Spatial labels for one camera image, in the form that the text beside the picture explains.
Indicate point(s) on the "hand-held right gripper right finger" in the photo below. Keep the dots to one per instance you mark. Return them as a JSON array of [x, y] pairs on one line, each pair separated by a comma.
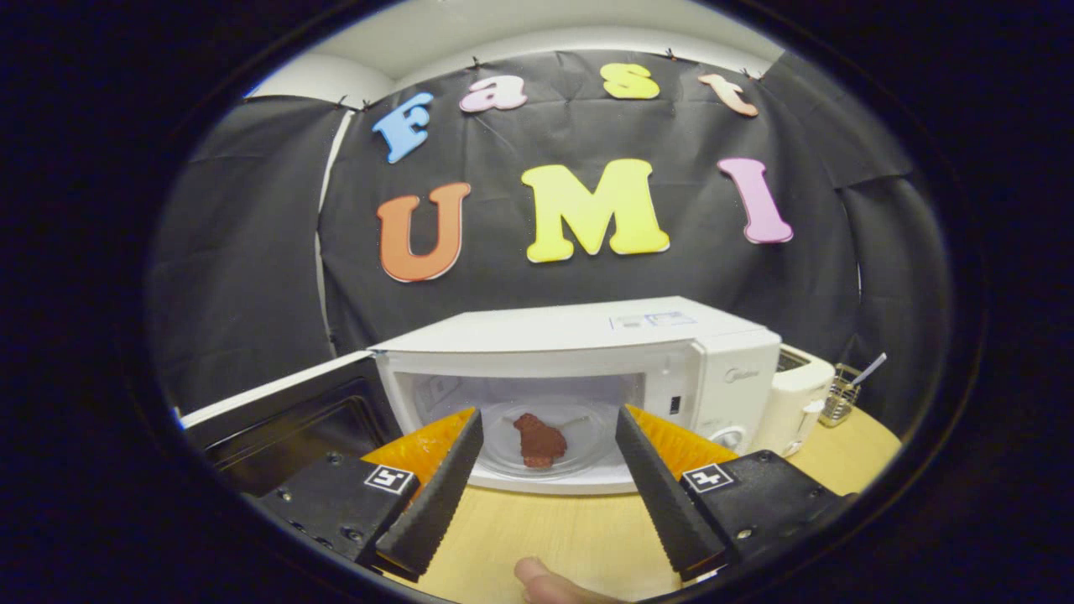
[[663, 497]]

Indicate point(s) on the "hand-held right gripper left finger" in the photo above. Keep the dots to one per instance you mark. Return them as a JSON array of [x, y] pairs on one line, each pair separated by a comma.
[[443, 497]]

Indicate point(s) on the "brown meat piece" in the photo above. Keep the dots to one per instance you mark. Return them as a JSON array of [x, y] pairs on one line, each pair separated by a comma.
[[541, 441]]

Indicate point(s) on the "white microwave oven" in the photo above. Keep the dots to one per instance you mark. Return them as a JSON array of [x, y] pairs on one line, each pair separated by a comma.
[[587, 335]]

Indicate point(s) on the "glass turntable plate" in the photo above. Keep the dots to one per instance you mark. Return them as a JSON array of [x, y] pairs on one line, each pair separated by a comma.
[[589, 436]]

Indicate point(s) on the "white toaster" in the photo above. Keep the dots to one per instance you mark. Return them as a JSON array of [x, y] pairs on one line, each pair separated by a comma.
[[797, 394]]

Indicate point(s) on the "clear utensil holder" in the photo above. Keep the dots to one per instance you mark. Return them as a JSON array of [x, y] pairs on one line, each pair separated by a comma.
[[839, 404]]

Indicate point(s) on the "black backdrop cloth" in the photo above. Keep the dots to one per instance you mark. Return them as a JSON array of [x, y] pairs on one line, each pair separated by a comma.
[[495, 289]]

